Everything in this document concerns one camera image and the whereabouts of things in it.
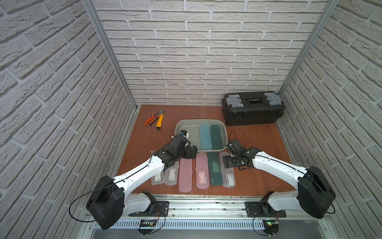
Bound pink pencil case left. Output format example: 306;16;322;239
179;158;193;193

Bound right controller board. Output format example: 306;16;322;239
263;220;279;237

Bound controller board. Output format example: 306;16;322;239
263;220;279;237
138;220;157;236

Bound left controller board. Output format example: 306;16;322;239
138;220;157;236

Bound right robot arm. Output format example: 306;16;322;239
223;139;336;219

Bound dark green pencil case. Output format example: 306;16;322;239
208;153;223;186
210;124;223;150

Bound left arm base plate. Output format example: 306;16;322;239
129;201;170;217

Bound orange handled pliers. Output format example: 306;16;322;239
144;110;163;125

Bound black plastic toolbox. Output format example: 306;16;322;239
222;92;285;126

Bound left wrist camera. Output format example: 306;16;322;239
179;129;189;138

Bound pink pencil case with label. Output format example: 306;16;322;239
196;153;210;189

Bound yellow handled cutter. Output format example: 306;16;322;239
156;109;164;130

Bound clear pencil case with label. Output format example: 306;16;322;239
219;152;236;188

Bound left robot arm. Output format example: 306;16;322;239
86;130;198;230

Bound blue pencil case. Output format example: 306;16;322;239
199;124;212;150

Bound grey plastic storage tray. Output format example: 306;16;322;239
175;119;228;153

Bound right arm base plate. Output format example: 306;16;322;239
244;202;287;218

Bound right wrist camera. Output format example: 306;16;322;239
227;139;247;156

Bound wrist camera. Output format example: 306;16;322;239
227;139;247;156
179;129;189;138

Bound clear rounded pencil case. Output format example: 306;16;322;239
164;161;179;186

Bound aluminium mounting rail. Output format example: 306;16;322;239
86;195;330;222

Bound clear rectangular pencil case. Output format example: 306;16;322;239
151;172;164;185

